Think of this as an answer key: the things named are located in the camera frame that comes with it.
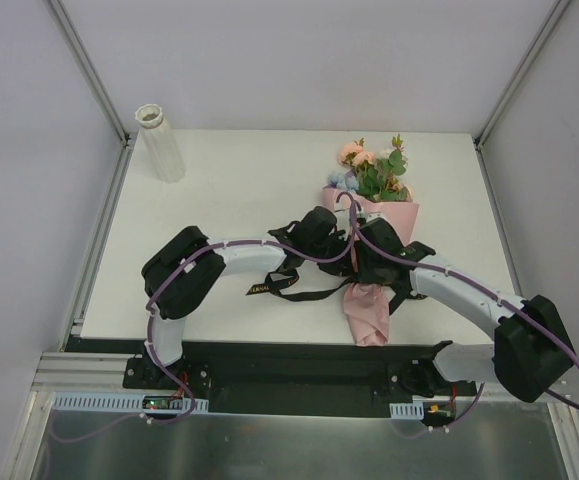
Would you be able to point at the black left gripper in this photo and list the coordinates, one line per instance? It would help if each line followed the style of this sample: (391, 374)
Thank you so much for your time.
(336, 261)

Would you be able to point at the white slotted cable duct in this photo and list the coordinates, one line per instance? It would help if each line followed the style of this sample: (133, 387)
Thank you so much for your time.
(128, 403)

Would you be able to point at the pink flower bouquet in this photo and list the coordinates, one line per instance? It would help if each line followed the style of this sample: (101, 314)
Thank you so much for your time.
(375, 181)

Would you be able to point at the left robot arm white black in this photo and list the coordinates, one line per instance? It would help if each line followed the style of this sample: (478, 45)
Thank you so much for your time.
(178, 278)

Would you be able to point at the small white cable duct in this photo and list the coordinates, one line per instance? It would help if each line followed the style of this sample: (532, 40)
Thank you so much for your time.
(407, 411)

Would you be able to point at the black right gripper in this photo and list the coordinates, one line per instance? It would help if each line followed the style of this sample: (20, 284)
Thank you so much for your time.
(366, 268)

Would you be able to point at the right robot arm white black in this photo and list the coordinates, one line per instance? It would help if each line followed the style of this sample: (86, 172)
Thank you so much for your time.
(528, 348)

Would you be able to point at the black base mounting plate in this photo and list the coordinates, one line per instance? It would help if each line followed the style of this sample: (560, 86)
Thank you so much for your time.
(298, 379)

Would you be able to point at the white ribbed vase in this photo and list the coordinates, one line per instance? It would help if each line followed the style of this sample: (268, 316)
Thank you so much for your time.
(161, 144)

